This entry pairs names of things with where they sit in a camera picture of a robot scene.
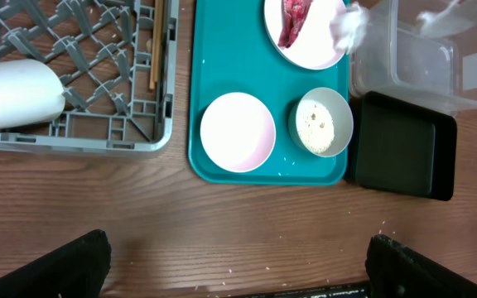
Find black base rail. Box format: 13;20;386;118
228;281;370;298

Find small pink plate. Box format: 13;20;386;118
200;92;277;173

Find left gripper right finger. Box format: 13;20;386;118
365;234;477;298

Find white paper cup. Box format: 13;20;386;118
0;59;65;129

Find white tissue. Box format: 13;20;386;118
330;2;369;54

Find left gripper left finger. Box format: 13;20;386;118
0;229;112;298

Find clear plastic bin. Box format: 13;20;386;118
349;0;477;115

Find teal serving tray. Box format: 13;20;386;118
188;1;349;186

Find red snack wrapper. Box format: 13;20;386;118
277;0;313;48

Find rice pile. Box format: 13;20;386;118
296;99;335;154

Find black tray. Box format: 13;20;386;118
344;92;458;201

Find wooden chopsticks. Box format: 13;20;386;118
149;0;165;90

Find grey plastic dish rack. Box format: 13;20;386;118
0;0;179;158

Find grey-green bowl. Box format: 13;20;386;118
287;87;354;158

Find large white plate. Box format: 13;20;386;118
263;0;346;70

